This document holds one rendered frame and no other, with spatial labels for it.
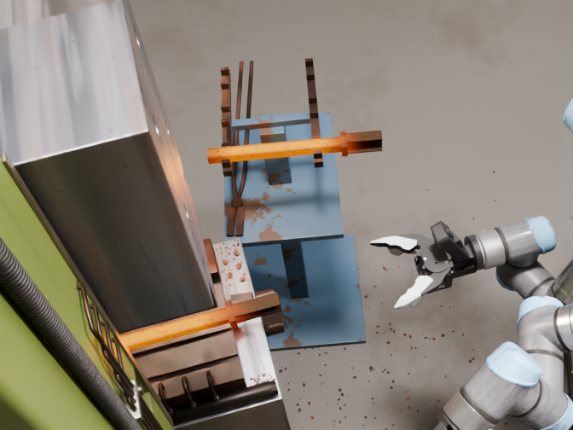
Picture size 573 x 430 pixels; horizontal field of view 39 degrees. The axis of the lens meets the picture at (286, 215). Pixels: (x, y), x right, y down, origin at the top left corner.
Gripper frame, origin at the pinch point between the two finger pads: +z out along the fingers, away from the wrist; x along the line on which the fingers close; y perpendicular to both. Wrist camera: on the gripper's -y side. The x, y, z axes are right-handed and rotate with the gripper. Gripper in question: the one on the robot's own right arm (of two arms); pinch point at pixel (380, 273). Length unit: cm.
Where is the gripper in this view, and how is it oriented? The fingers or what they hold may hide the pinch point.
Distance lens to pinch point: 158.6
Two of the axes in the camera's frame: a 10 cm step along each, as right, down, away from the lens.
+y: 0.9, 5.5, 8.3
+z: -9.6, 2.6, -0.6
